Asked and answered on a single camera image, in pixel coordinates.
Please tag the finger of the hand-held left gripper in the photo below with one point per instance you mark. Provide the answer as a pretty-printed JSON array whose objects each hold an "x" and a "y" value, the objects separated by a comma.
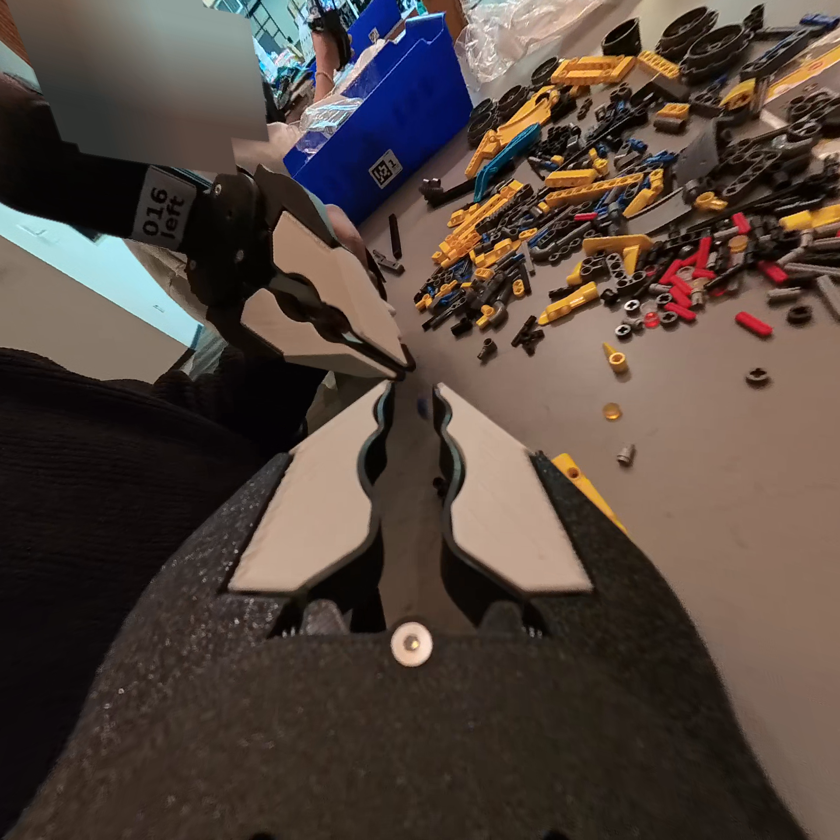
[
  {"x": 328, "y": 269},
  {"x": 289, "y": 328}
]

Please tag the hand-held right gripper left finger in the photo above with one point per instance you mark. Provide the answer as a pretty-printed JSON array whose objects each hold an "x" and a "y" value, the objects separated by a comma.
[{"x": 315, "y": 518}]

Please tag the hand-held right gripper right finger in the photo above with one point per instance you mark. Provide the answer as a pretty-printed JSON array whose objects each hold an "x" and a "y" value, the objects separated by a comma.
[{"x": 512, "y": 525}]

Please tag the small yellow toy brick assembly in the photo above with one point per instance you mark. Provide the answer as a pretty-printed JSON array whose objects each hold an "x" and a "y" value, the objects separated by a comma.
[{"x": 584, "y": 479}]

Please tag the pile of toy building pieces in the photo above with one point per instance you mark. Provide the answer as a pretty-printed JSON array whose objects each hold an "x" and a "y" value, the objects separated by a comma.
[{"x": 590, "y": 190}]

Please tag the person's left hand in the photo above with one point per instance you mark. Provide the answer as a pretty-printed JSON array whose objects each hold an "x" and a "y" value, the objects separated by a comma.
[{"x": 351, "y": 229}]

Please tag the short black toy beam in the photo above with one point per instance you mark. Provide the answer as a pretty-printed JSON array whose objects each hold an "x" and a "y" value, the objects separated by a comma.
[{"x": 394, "y": 236}]

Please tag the light grey toy pin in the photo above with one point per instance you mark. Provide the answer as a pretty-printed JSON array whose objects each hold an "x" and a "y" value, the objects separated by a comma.
[{"x": 626, "y": 454}]

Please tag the black angled axle piece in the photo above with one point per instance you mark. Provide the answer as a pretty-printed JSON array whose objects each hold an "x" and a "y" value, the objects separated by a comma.
[{"x": 446, "y": 191}]

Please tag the clear plastic bag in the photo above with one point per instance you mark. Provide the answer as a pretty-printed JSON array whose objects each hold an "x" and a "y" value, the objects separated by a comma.
[
  {"x": 328, "y": 124},
  {"x": 525, "y": 33}
]

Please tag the orange round stud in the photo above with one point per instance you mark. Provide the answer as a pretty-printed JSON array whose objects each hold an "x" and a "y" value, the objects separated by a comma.
[{"x": 611, "y": 411}]

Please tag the blue storage bin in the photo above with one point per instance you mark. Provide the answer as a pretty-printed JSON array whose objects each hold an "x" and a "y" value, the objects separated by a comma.
[{"x": 394, "y": 131}]

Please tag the dark grey pin connector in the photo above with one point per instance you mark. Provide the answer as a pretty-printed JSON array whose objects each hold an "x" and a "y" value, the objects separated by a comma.
[{"x": 487, "y": 349}]

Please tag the black cross connector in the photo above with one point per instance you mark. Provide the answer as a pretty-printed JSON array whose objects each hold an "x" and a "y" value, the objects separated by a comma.
[{"x": 527, "y": 333}]

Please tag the yellow tooth piece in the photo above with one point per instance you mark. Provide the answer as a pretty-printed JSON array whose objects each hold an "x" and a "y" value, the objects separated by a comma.
[{"x": 615, "y": 358}]

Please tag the yellow curved panel piece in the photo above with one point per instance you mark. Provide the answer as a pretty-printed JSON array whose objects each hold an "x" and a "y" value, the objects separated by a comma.
[{"x": 568, "y": 303}]

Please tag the dark grey toy bush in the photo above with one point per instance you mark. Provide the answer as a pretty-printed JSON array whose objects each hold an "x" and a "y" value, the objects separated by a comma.
[{"x": 758, "y": 376}]

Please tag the red toy pin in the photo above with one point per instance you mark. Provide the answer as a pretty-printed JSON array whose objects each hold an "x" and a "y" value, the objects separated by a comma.
[{"x": 753, "y": 324}]

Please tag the black toy wheel hub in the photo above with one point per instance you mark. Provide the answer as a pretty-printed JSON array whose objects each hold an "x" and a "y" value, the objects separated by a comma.
[
  {"x": 686, "y": 29},
  {"x": 715, "y": 56}
]

